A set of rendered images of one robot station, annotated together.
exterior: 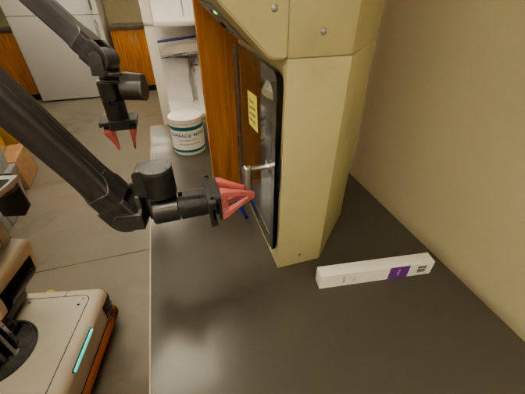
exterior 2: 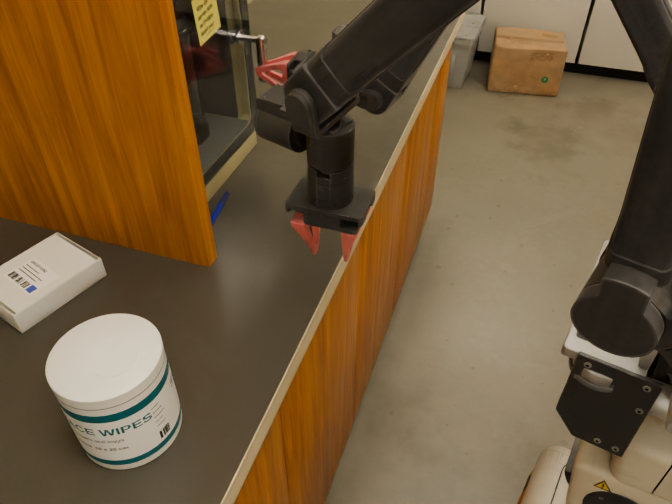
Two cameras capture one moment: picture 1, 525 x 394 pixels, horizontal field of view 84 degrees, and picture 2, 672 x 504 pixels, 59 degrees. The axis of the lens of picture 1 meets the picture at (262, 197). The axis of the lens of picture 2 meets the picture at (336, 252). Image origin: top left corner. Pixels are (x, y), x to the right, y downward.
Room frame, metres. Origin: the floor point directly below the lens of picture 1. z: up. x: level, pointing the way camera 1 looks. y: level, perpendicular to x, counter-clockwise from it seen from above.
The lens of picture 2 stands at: (1.31, 0.78, 1.63)
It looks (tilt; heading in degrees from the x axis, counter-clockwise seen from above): 41 degrees down; 216
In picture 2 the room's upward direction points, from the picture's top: straight up
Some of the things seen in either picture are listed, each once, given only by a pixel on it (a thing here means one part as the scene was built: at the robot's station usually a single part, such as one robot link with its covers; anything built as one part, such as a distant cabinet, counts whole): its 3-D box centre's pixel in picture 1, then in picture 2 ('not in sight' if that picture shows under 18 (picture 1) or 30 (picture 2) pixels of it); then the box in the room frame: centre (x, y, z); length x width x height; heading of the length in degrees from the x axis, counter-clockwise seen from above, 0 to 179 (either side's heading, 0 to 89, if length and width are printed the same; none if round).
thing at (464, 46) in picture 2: not in sight; (427, 46); (-1.95, -0.85, 0.17); 0.60 x 0.42 x 0.33; 105
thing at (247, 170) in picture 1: (255, 182); (254, 56); (0.51, 0.01, 1.17); 0.05 x 0.03 x 0.10; 107
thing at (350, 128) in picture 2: (112, 89); (326, 140); (0.81, 0.41, 1.27); 0.07 x 0.06 x 0.07; 88
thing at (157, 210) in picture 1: (166, 205); not in sight; (0.46, 0.19, 1.15); 0.07 x 0.06 x 0.07; 107
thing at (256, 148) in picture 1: (255, 147); (211, 65); (0.62, 0.02, 1.19); 0.30 x 0.01 x 0.40; 17
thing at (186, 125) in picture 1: (187, 131); (119, 391); (1.11, 0.30, 1.02); 0.13 x 0.13 x 0.15
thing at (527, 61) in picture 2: not in sight; (525, 60); (-2.15, -0.30, 0.14); 0.41 x 0.33 x 0.29; 114
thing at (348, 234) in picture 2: (119, 134); (337, 230); (0.81, 0.43, 1.14); 0.07 x 0.07 x 0.09; 17
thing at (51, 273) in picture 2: not in sight; (40, 279); (1.02, -0.02, 0.96); 0.16 x 0.12 x 0.04; 0
